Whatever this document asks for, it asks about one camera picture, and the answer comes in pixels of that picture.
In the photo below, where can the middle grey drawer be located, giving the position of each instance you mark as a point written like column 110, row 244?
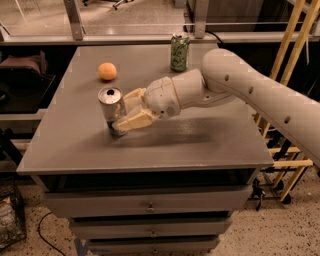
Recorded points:
column 150, row 228

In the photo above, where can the top grey drawer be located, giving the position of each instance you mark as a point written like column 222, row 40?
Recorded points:
column 147, row 202

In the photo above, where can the grey drawer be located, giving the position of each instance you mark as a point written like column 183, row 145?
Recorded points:
column 150, row 228
column 154, row 246
column 147, row 202

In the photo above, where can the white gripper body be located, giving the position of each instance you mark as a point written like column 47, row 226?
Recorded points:
column 160, row 96

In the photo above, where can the yellow wooden rack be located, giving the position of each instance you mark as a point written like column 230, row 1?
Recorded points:
column 291, row 169

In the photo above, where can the grey drawer cabinet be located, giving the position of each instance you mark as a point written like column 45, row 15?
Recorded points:
column 73, row 150

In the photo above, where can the bottom grey drawer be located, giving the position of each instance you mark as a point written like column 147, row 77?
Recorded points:
column 154, row 246

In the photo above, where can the silver blue redbull can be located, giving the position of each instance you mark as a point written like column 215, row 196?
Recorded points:
column 113, row 107

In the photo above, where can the green soda can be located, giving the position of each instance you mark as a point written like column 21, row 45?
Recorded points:
column 179, row 52

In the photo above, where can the black wire basket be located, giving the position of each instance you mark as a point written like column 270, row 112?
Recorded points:
column 12, row 214

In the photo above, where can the dark chair with cushion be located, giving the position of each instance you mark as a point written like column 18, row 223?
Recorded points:
column 25, row 84

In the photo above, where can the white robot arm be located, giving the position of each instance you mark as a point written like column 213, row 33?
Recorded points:
column 221, row 76

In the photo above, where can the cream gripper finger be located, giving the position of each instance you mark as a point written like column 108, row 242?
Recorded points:
column 135, row 102
column 137, row 118

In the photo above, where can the orange fruit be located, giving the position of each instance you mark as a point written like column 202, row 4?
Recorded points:
column 107, row 71

